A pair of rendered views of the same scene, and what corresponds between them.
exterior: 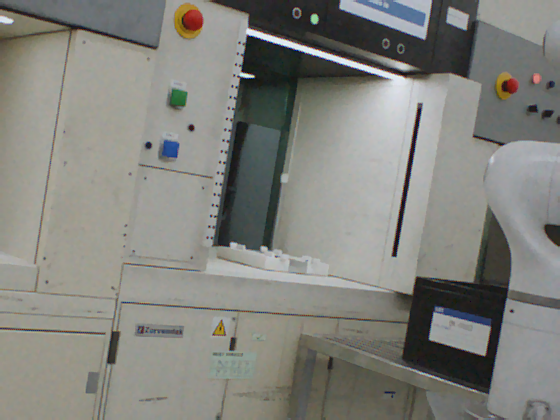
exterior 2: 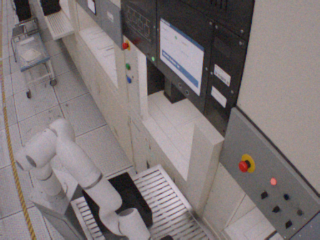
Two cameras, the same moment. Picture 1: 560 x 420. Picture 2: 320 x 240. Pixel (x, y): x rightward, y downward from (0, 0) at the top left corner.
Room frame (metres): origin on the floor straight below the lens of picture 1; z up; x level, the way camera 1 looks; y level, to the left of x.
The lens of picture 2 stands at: (2.01, -1.21, 2.15)
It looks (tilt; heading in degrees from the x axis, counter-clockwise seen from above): 46 degrees down; 96
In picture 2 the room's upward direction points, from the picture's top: straight up
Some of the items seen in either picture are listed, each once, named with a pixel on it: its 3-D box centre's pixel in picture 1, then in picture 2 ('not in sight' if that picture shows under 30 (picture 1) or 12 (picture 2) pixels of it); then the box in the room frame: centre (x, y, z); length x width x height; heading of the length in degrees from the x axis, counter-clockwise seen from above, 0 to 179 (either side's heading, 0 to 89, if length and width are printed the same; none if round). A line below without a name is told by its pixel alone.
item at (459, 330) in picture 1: (503, 334); (117, 208); (1.73, -0.61, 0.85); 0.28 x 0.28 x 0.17; 35
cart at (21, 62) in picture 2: not in sight; (34, 61); (-0.03, 1.58, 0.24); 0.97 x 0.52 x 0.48; 128
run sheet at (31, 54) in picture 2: not in sight; (30, 54); (0.06, 1.41, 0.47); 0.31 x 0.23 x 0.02; 147
